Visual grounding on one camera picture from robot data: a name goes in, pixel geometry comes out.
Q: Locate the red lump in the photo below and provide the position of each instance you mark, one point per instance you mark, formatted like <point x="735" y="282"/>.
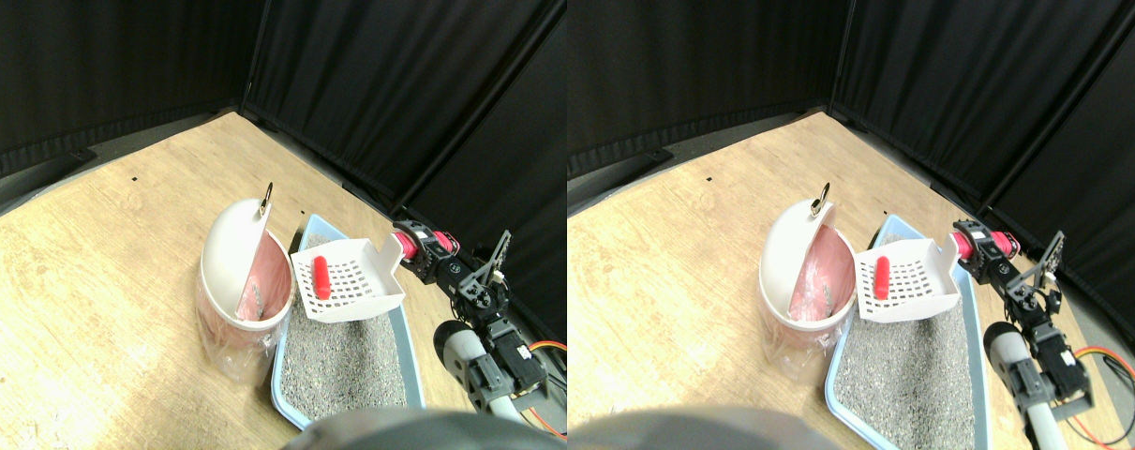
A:
<point x="322" y="277"/>
<point x="882" y="279"/>

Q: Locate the blue litter tray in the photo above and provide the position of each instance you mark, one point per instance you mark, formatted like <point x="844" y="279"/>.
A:
<point x="342" y="366"/>
<point x="904" y="375"/>

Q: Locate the black curtain stand pole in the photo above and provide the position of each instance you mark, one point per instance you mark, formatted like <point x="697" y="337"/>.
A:
<point x="480" y="112"/>
<point x="841" y="52"/>
<point x="256" y="52"/>
<point x="1062" y="112"/>

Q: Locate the flat black stand foot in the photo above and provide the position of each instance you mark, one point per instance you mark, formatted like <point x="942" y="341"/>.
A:
<point x="623" y="167"/>

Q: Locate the white bin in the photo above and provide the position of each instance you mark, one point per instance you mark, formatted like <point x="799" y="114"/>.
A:
<point x="792" y="253"/>
<point x="230" y="253"/>

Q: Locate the black bracket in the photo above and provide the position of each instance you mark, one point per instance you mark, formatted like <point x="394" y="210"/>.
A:
<point x="1054" y="248"/>
<point x="501" y="248"/>

